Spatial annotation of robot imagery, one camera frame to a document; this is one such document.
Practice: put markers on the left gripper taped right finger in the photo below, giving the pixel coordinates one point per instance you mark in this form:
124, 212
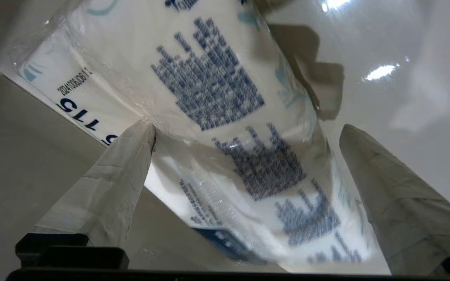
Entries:
404, 210

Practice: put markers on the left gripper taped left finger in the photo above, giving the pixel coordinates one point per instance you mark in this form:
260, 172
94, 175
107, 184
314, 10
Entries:
111, 187

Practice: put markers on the white tissue pack blue print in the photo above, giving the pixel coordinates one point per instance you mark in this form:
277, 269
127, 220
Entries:
217, 117

